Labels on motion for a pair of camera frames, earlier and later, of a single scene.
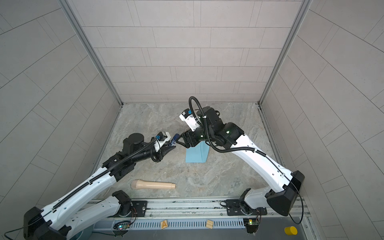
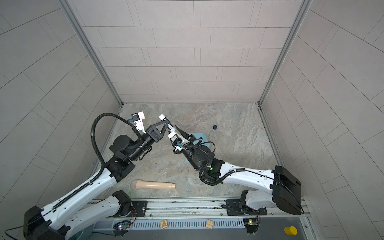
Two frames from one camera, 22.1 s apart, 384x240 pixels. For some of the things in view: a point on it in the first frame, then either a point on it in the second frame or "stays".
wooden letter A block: [164, 224] stays
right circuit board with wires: [251, 224] stays
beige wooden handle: [139, 184] stays
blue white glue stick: [176, 137] -> [162, 117]
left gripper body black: [158, 156] -> [149, 134]
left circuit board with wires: [123, 224] stays
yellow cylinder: [290, 230] stays
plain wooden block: [209, 224] stays
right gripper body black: [200, 134] -> [194, 139]
